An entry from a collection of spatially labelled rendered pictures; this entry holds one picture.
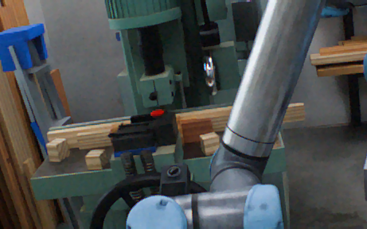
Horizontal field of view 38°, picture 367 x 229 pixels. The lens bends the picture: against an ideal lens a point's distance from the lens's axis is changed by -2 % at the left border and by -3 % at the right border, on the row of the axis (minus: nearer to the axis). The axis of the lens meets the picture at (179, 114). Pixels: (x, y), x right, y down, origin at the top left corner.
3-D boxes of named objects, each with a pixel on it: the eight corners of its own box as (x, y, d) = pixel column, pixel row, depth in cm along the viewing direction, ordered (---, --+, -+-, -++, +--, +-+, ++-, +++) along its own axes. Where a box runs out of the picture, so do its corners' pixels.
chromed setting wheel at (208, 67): (207, 102, 141) (200, 56, 137) (208, 89, 152) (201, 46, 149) (218, 100, 140) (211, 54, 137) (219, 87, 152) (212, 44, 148)
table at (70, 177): (21, 220, 119) (14, 197, 117) (59, 166, 147) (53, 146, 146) (293, 190, 111) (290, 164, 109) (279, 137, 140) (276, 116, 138)
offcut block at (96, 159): (87, 169, 125) (84, 157, 124) (94, 162, 129) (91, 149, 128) (102, 168, 124) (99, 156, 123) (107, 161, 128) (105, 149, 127)
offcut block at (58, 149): (70, 155, 137) (66, 138, 135) (60, 161, 133) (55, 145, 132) (60, 154, 138) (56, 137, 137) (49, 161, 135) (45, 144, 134)
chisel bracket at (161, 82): (145, 114, 131) (138, 80, 128) (152, 97, 144) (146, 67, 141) (175, 110, 130) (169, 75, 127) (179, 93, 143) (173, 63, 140)
